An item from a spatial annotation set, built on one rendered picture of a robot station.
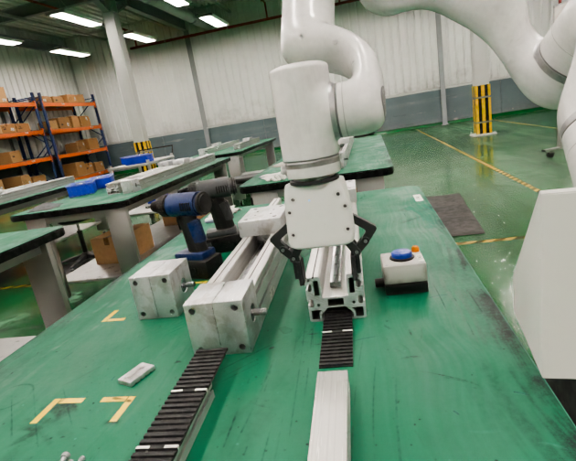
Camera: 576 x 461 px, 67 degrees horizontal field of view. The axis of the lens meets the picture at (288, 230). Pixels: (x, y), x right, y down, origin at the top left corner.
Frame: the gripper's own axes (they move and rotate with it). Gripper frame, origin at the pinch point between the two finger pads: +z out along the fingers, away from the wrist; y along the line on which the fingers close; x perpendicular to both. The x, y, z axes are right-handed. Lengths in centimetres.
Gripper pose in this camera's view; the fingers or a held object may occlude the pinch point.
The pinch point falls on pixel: (327, 273)
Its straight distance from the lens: 69.3
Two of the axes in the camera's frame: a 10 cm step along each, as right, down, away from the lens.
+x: 1.4, -2.8, 9.5
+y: 9.8, -1.2, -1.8
